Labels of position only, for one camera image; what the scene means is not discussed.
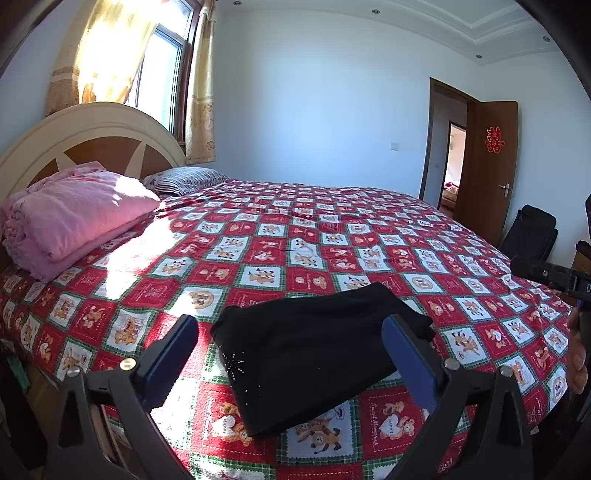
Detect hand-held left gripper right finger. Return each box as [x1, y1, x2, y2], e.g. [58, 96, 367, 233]
[381, 314, 548, 480]

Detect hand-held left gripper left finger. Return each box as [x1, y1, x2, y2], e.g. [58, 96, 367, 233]
[44, 314, 199, 480]

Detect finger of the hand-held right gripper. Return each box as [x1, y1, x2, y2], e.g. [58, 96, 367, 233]
[510, 258, 575, 292]

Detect black pants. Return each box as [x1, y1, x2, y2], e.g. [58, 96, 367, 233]
[210, 281, 437, 437]

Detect person's right hand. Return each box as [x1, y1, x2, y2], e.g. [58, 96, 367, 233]
[567, 309, 589, 395]

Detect black chair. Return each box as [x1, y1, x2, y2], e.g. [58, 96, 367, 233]
[498, 205, 558, 263]

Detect brown wooden door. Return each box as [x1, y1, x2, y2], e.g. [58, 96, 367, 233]
[455, 100, 519, 247]

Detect red printed checkered blanket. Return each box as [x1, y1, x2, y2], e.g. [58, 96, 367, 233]
[0, 180, 578, 480]

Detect folded pink blanket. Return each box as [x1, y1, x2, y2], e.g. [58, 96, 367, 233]
[0, 161, 161, 283]

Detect striped pillow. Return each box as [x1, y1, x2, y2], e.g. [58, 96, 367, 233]
[142, 167, 230, 197]

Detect cream and wood headboard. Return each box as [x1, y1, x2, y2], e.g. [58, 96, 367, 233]
[0, 102, 187, 195]

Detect window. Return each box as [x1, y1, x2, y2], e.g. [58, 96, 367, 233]
[134, 0, 201, 139]

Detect sheer yellow curtain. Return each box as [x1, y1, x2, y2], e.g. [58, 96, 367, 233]
[45, 0, 160, 116]

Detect brown door frame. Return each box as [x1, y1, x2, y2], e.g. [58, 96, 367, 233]
[419, 77, 478, 210]

